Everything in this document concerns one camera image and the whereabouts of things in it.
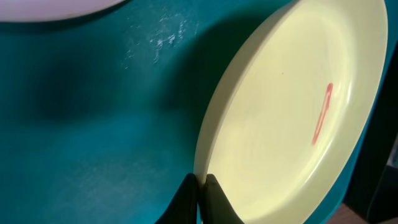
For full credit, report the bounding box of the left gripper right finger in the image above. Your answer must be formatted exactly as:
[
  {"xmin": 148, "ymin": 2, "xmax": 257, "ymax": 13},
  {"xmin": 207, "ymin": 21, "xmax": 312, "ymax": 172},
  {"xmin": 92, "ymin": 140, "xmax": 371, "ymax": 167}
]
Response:
[{"xmin": 199, "ymin": 174, "xmax": 244, "ymax": 224}]

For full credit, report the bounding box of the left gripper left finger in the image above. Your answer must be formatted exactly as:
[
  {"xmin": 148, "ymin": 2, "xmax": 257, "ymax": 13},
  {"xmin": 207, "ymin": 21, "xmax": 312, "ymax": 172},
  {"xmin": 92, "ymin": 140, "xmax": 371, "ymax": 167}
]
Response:
[{"xmin": 155, "ymin": 173, "xmax": 198, "ymax": 224}]

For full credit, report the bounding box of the yellow-green round plate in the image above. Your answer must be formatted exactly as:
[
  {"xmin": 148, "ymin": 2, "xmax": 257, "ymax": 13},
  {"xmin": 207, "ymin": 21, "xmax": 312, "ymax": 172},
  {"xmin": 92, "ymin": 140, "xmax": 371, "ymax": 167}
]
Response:
[{"xmin": 194, "ymin": 0, "xmax": 388, "ymax": 223}]

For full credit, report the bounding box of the teal plastic tray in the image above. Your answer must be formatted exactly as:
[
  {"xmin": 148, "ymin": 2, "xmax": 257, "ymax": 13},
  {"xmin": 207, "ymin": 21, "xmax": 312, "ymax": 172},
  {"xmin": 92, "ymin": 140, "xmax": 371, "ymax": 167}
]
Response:
[{"xmin": 1, "ymin": 1, "xmax": 397, "ymax": 223}]

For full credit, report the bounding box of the white round plate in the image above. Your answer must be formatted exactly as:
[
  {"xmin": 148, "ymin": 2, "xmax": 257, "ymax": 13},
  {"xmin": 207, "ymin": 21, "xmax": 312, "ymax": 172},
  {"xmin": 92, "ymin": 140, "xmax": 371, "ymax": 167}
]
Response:
[{"xmin": 1, "ymin": 0, "xmax": 124, "ymax": 22}]

